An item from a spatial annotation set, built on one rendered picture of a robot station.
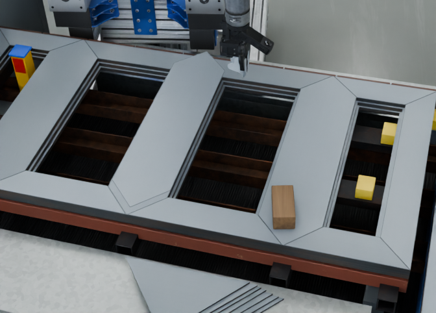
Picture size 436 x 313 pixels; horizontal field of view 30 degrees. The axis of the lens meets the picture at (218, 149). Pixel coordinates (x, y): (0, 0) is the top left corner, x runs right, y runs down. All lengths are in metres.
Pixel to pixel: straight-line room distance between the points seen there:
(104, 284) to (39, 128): 0.59
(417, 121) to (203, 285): 0.86
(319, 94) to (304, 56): 1.58
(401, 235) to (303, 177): 0.33
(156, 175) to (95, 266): 0.31
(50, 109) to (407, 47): 2.22
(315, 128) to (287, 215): 0.42
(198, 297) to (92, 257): 0.35
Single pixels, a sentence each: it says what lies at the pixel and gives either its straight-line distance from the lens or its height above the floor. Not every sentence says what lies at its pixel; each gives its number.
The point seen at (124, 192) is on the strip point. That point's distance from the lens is 2.34.
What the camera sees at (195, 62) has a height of 0.85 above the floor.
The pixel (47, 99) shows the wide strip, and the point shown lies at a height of 0.85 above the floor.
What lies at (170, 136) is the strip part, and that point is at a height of 0.85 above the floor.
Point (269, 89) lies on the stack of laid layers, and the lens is 2.67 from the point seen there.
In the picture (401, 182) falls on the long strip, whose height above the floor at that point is 0.85.
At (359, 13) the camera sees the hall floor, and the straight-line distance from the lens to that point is 4.55.
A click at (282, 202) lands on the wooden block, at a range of 2.22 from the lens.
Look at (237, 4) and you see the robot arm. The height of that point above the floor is 1.19.
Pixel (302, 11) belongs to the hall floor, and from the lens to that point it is 4.54.
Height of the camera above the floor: 2.53
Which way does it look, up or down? 43 degrees down
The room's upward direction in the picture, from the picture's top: 3 degrees counter-clockwise
